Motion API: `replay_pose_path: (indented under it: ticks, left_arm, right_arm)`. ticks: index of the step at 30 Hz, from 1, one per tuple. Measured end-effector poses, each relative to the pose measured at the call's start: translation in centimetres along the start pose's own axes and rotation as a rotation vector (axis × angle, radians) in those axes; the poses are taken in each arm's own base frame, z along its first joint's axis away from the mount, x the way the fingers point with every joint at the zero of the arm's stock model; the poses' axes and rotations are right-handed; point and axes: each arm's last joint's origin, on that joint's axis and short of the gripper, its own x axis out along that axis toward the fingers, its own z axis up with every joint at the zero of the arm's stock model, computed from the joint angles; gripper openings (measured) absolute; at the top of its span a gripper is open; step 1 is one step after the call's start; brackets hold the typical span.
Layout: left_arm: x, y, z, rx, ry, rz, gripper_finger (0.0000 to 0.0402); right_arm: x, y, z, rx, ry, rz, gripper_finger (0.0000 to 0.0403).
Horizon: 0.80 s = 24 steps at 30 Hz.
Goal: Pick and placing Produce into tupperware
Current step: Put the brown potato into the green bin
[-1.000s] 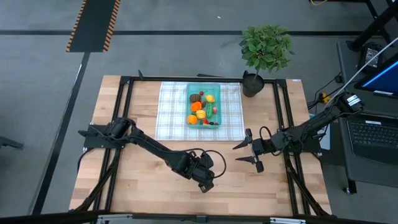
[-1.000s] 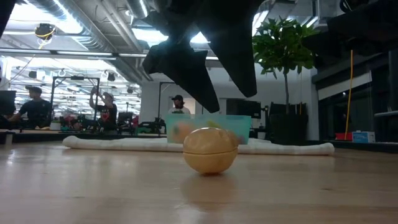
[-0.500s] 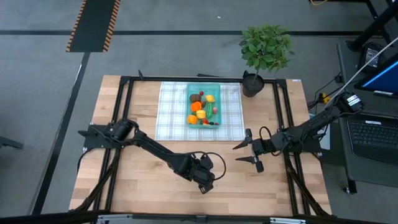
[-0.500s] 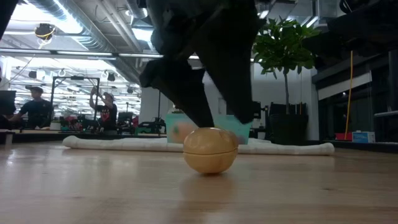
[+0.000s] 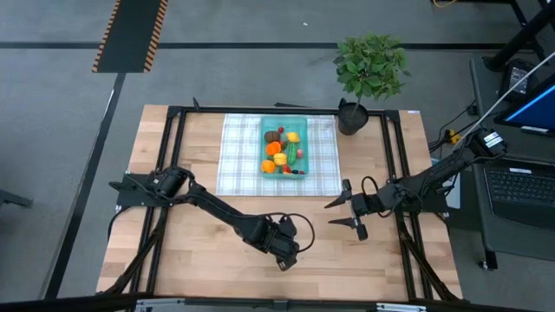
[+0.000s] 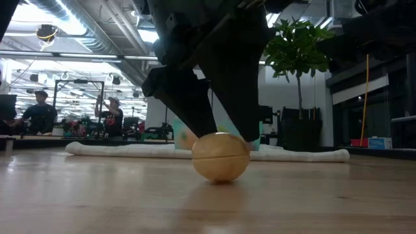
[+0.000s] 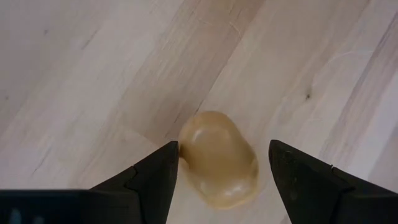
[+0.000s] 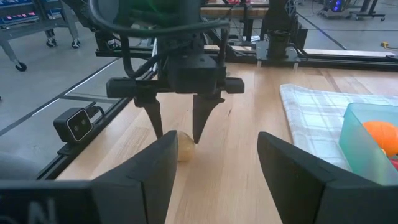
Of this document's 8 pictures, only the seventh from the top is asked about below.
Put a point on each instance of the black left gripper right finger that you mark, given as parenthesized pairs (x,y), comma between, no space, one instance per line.
(326,199)

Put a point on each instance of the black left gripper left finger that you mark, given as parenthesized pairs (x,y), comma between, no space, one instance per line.
(124,199)

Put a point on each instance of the tan toy potato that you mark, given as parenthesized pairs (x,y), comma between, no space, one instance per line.
(217,158)

